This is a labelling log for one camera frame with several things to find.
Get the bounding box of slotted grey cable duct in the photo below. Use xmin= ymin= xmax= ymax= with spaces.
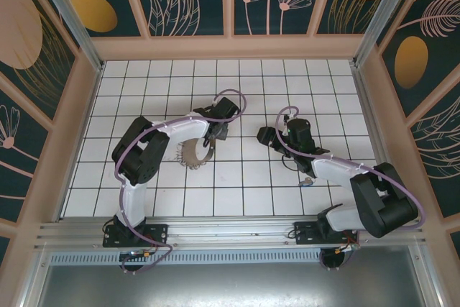
xmin=48 ymin=249 xmax=421 ymax=265

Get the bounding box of aluminium side rail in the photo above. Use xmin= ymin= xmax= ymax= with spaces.
xmin=350 ymin=61 xmax=409 ymax=219

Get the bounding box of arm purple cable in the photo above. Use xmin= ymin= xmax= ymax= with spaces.
xmin=114 ymin=89 xmax=249 ymax=275
xmin=275 ymin=105 xmax=422 ymax=232

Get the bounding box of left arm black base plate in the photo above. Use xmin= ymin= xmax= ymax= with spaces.
xmin=103 ymin=223 xmax=170 ymax=249

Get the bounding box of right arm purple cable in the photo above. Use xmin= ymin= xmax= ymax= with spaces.
xmin=275 ymin=105 xmax=422 ymax=232

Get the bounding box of base wire bundle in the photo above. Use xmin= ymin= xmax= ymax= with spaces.
xmin=118 ymin=248 xmax=162 ymax=275
xmin=318 ymin=229 xmax=362 ymax=272

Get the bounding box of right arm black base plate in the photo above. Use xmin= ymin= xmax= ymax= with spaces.
xmin=293 ymin=219 xmax=361 ymax=249

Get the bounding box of aluminium mounting rail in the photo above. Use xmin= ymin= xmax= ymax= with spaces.
xmin=34 ymin=216 xmax=428 ymax=252

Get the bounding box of curved metal strip with keyrings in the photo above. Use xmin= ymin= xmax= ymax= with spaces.
xmin=175 ymin=139 xmax=216 ymax=172

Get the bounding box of brushed metal sheet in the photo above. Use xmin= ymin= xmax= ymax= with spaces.
xmin=21 ymin=262 xmax=443 ymax=307

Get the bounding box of aluminium corner post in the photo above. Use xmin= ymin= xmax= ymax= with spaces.
xmin=29 ymin=0 xmax=106 ymax=73
xmin=352 ymin=0 xmax=432 ymax=68

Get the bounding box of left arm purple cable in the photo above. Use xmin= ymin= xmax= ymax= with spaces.
xmin=114 ymin=89 xmax=249 ymax=275

